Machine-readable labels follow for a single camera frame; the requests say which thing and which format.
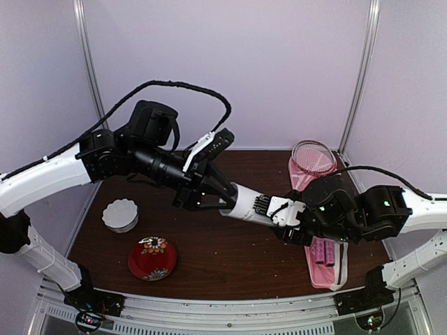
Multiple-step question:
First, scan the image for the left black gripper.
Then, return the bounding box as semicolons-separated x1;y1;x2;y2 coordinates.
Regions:
131;140;238;213

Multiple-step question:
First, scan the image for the white shuttlecock tube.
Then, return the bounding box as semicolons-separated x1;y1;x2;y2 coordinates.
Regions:
219;182;274;227

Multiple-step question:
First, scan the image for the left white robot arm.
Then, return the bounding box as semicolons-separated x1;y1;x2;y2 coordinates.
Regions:
1;100;236;310

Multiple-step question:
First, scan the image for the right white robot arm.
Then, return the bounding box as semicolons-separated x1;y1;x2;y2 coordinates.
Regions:
267;175;446;308

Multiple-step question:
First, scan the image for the pink badminton racket right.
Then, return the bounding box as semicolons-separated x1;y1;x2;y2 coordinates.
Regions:
324;241;335;267

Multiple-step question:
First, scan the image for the pink badminton racket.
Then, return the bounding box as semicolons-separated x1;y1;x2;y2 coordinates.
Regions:
324;241;335;267
291;140;338;266

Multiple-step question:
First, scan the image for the pink badminton racket left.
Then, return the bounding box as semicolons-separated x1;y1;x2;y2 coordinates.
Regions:
291;140;338;266

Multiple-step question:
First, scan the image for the pink racket bag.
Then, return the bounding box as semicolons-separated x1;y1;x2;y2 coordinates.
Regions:
288;157;348;291

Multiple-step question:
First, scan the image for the red floral plate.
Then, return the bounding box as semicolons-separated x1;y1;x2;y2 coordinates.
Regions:
127;236;177;282

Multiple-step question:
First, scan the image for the white scalloped bowl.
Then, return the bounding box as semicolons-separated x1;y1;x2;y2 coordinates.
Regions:
102;198;139;233

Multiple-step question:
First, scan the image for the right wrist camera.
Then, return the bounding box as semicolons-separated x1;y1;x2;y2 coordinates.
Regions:
253;195;306;229

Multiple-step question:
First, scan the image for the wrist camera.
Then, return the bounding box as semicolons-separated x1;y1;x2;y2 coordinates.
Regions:
253;195;306;229
182;128;235;173

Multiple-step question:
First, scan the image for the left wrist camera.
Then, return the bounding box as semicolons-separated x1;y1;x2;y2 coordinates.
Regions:
182;128;235;173

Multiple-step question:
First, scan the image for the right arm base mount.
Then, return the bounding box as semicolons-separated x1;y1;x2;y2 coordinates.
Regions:
333;265;395;333

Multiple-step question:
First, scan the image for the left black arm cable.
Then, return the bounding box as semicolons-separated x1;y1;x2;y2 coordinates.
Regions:
0;80;232;182

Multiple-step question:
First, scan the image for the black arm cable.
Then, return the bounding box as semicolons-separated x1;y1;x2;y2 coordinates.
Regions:
0;80;232;182
337;165;447;202

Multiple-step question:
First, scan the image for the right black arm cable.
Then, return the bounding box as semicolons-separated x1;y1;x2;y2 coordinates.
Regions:
337;165;447;202

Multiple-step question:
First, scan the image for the front aluminium rail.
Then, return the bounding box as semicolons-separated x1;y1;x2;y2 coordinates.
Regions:
24;278;435;334

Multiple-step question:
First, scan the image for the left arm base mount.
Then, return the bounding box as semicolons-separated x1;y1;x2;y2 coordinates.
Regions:
59;265;125;334

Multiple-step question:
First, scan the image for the left aluminium frame post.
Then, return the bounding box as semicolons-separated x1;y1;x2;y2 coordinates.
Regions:
73;0;105;119

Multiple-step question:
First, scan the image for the aluminium frame post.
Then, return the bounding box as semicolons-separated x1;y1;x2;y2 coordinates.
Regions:
338;0;381;156
73;0;105;119

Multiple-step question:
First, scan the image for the right aluminium frame post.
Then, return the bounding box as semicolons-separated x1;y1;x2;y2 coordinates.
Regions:
338;0;381;156

